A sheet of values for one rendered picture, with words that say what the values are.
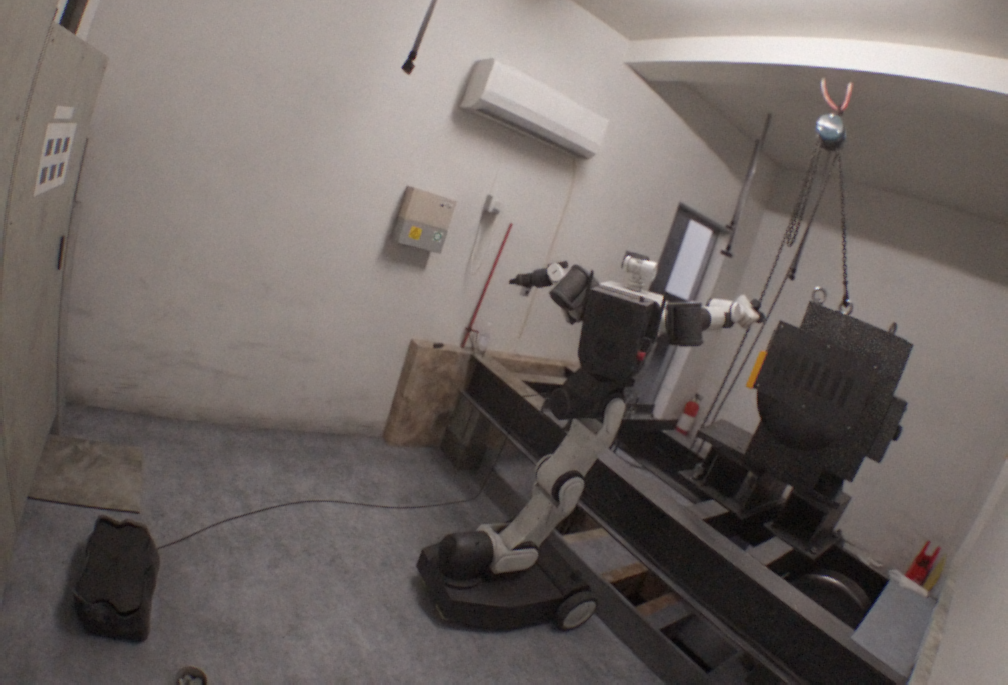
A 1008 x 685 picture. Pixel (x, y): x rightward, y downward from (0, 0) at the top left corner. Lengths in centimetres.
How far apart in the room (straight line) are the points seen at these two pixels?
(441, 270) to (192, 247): 136
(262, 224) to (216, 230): 23
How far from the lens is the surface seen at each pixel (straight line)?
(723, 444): 235
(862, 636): 198
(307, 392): 292
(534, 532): 207
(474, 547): 196
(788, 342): 213
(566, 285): 184
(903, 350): 225
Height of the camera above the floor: 150
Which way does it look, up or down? 10 degrees down
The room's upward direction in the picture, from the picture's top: 19 degrees clockwise
